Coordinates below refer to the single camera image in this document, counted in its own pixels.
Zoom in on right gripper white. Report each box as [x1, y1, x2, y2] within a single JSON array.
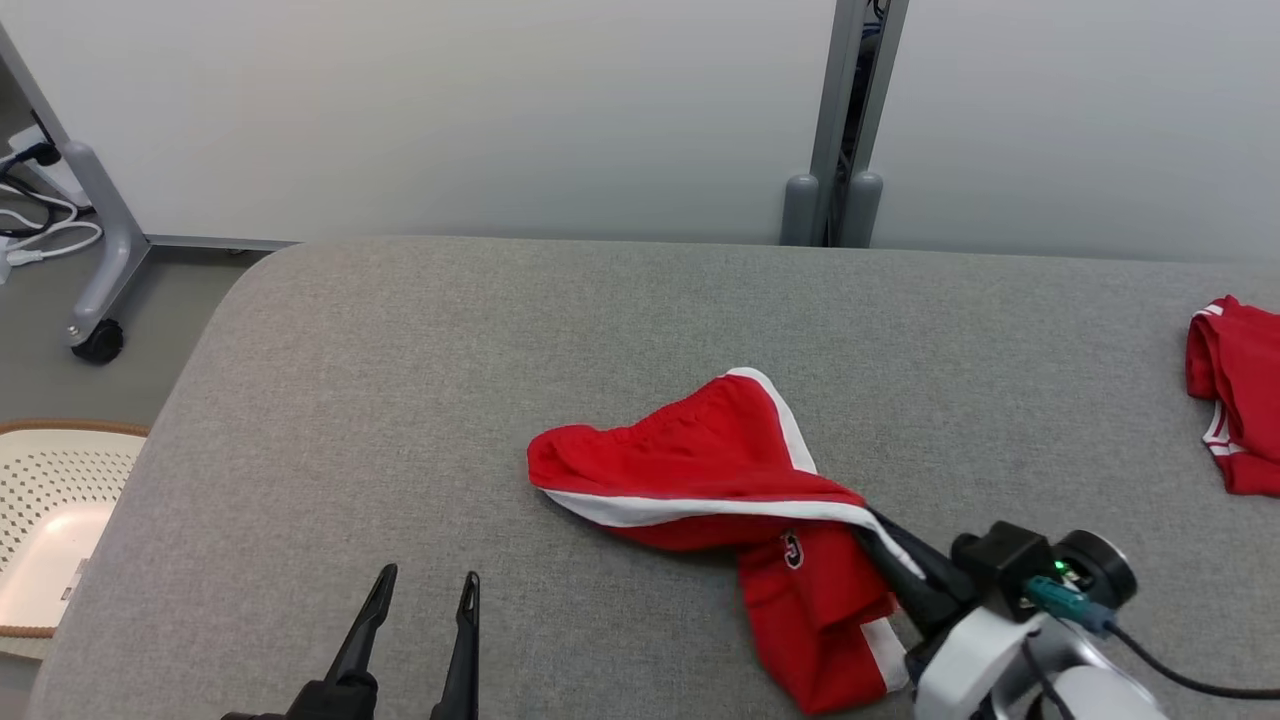
[[858, 510, 1138, 720]]

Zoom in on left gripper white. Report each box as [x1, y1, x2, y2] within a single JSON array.
[[220, 563, 481, 720]]

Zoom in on red shorts white trim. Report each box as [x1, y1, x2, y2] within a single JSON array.
[[527, 367, 926, 716]]

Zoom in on red basketball jersey white sleeves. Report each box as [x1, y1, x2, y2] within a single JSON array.
[[1186, 295, 1280, 498]]

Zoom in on cream perforated laundry basket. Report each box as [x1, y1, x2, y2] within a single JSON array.
[[0, 420, 151, 661]]

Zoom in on black caster wheel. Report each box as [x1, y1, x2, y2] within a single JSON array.
[[72, 318, 126, 366]]

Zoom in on grey cart leg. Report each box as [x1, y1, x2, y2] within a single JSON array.
[[0, 20, 151, 346]]

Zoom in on white power strip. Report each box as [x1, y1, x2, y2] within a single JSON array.
[[5, 125, 91, 208]]

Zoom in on teal cable connector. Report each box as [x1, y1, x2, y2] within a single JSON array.
[[1022, 575, 1116, 638]]

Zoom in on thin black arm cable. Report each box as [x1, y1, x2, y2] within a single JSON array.
[[1020, 640, 1076, 720]]

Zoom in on thin black camera cable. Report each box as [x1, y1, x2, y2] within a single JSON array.
[[1108, 625, 1280, 701]]

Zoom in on grey cylindrical post foot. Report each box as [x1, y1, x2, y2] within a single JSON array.
[[840, 172, 884, 249], [781, 175, 821, 247]]

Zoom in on grey wall base rail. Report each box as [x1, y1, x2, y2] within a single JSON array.
[[148, 235, 301, 253]]

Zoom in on grey partition post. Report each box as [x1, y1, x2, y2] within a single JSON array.
[[808, 0, 911, 248]]

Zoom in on white power cable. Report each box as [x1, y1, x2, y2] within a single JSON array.
[[0, 190, 103, 269]]

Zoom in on black power cable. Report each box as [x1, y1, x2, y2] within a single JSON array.
[[0, 143, 61, 241]]

